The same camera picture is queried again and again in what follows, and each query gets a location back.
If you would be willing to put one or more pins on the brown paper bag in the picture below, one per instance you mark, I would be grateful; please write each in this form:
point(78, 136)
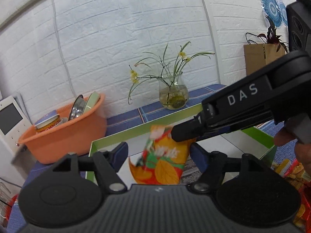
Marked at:
point(258, 56)

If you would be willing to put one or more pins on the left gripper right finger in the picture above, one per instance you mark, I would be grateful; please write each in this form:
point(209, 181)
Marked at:
point(213, 167)

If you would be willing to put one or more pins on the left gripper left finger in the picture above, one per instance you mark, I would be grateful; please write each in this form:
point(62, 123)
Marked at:
point(105, 166)

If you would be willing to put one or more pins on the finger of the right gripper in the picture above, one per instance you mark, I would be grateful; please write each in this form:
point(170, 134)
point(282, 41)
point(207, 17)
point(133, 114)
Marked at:
point(195, 128)

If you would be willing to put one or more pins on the orange persimmon snack packet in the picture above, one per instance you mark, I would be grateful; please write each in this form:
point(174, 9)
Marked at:
point(163, 160)

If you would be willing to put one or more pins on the red snack packet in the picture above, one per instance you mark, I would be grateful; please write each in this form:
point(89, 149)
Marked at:
point(296, 175)

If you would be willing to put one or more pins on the glass vase with flowers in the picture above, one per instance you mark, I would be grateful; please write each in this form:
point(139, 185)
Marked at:
point(173, 93)

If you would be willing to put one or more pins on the green cardboard box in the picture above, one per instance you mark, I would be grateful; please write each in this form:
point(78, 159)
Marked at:
point(252, 169)

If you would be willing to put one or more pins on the orange plastic basin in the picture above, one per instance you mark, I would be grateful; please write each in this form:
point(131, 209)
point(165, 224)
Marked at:
point(74, 135)

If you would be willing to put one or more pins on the steel bowl in basin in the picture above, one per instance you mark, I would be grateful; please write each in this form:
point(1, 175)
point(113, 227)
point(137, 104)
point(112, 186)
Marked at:
point(77, 108)

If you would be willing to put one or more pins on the dark red leafy plant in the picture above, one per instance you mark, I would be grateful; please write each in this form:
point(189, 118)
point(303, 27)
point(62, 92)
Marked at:
point(270, 38)

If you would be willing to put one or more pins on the blue wall fan decoration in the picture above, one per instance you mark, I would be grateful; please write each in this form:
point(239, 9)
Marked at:
point(276, 11)

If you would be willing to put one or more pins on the person's right hand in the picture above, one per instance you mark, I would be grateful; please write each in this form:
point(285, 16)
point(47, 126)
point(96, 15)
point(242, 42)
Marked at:
point(302, 151)

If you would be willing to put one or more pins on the white machine with screen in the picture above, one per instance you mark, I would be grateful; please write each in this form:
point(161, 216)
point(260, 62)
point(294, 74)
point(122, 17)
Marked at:
point(14, 122)

